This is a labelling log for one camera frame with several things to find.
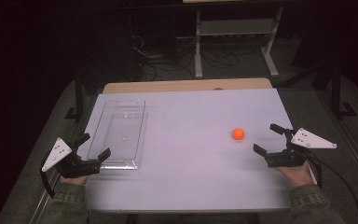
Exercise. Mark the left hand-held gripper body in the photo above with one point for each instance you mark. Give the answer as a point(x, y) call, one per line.
point(74, 166)

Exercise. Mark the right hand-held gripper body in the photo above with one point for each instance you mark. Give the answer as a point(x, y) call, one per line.
point(292, 157)

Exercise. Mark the clear plastic tray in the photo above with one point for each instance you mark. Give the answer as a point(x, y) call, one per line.
point(121, 137)

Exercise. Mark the black metal stand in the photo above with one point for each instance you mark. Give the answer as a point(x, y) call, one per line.
point(336, 93)
point(79, 93)

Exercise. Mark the metal floor rail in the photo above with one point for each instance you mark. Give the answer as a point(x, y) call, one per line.
point(42, 205)
point(357, 155)

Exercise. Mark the person's right hand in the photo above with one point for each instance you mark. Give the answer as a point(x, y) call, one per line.
point(296, 175)

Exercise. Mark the tan wooden table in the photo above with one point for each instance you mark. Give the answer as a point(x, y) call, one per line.
point(183, 85)

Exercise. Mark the orange ball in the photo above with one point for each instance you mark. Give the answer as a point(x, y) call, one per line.
point(238, 133)

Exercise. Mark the white metal desk frame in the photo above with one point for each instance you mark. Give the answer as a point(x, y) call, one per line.
point(236, 27)

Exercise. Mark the person's left hand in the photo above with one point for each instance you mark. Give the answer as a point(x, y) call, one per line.
point(74, 180)

